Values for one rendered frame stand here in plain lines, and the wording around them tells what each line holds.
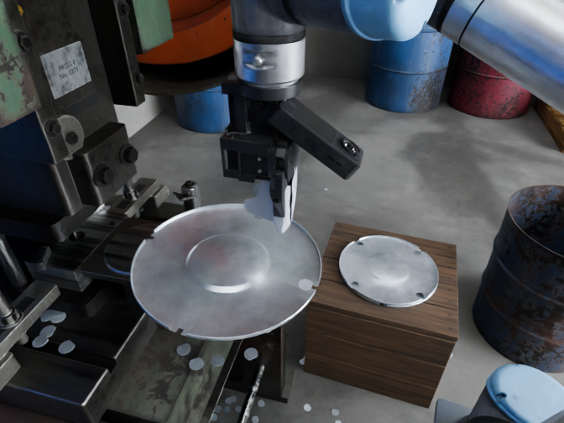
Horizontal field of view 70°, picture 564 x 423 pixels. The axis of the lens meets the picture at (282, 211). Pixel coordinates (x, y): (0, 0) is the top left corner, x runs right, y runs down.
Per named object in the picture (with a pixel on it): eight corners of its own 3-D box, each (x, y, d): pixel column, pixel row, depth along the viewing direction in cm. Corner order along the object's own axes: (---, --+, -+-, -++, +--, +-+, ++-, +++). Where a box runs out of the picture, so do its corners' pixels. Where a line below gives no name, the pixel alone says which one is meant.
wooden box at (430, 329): (432, 314, 153) (456, 244, 132) (429, 409, 124) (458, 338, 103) (328, 289, 163) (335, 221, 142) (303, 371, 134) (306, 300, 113)
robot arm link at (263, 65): (312, 29, 44) (294, 49, 38) (310, 72, 47) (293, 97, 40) (247, 25, 46) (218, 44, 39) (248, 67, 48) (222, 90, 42)
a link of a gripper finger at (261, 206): (250, 226, 58) (247, 169, 52) (290, 232, 56) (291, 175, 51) (242, 239, 55) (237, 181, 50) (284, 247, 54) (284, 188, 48)
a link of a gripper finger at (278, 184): (278, 201, 54) (278, 142, 49) (291, 203, 54) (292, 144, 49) (268, 222, 50) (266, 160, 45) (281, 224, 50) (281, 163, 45)
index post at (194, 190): (204, 217, 85) (199, 178, 80) (198, 226, 83) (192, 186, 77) (191, 215, 86) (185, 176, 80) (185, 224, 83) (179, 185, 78)
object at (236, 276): (283, 373, 49) (283, 368, 48) (86, 300, 56) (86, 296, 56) (341, 231, 71) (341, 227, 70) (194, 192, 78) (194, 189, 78)
